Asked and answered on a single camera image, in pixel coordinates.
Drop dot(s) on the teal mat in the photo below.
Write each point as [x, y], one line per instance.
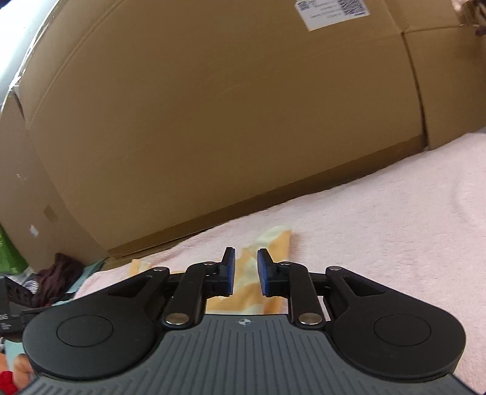
[87, 273]

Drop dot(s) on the orange white striped shirt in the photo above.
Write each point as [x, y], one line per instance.
[277, 243]

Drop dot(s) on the dark maroon cloth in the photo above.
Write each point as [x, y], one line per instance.
[57, 281]

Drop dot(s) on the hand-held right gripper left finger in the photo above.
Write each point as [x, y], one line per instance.
[229, 271]

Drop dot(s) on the cardboard box with taped seam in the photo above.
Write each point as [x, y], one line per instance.
[452, 83]

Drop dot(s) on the large cardboard box white label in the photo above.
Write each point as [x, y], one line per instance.
[227, 114]

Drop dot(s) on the cardboard box with tape marks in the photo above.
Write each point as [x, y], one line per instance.
[38, 197]

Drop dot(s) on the pink fleece blanket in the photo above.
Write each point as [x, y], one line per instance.
[379, 228]

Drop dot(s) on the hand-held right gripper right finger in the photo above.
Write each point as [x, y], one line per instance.
[262, 273]

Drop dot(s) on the green bag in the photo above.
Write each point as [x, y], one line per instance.
[9, 250]

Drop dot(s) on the black white striped cloth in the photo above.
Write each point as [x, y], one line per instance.
[28, 285]

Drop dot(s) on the person's left hand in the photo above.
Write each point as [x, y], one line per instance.
[23, 370]

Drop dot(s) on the person's left forearm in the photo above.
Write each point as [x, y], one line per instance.
[5, 381]

